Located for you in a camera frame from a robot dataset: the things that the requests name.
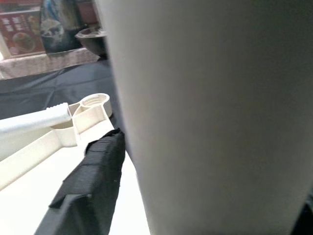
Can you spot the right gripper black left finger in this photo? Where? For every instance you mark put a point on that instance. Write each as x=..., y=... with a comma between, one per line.
x=97, y=176

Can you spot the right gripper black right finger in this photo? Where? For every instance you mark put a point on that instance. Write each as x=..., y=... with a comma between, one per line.
x=306, y=220

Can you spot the white plastic children table top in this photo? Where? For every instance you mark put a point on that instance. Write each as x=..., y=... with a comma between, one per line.
x=93, y=117

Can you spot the beige patterned box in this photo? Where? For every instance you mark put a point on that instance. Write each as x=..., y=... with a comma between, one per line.
x=49, y=61

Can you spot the black round basin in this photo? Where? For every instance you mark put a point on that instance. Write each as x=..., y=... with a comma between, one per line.
x=93, y=41

